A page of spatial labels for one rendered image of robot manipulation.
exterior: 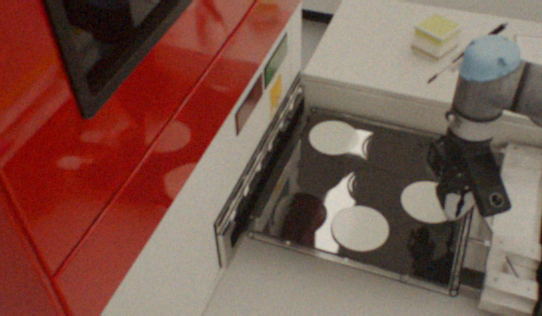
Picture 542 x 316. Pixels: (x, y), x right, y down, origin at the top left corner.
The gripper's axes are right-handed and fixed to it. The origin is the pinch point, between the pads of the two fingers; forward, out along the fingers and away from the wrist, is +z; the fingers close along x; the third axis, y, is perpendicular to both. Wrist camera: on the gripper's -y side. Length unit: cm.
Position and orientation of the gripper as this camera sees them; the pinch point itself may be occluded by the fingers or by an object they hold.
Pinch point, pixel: (454, 218)
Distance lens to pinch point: 116.4
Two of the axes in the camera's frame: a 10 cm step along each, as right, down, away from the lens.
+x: -9.7, 2.0, -1.6
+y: -2.5, -6.8, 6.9
